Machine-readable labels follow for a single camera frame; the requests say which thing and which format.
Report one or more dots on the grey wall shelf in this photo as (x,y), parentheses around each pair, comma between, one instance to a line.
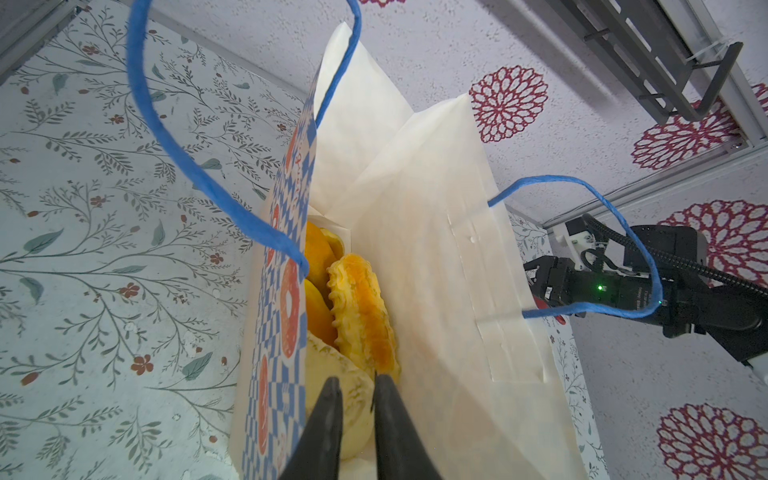
(643,49)

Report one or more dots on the orange croissant pastry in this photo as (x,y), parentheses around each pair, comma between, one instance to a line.
(322,249)

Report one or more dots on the striped bread roll left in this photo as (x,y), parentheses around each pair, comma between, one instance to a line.
(354,398)

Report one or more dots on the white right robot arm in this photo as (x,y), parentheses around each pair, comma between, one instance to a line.
(656,275)

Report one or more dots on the checkered paper bakery bag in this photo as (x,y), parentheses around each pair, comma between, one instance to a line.
(413,194)

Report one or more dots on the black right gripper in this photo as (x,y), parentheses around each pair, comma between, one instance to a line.
(558,286)

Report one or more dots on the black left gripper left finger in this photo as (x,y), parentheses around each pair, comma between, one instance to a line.
(317,454)

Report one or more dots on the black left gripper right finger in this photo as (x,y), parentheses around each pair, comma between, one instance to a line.
(399,450)

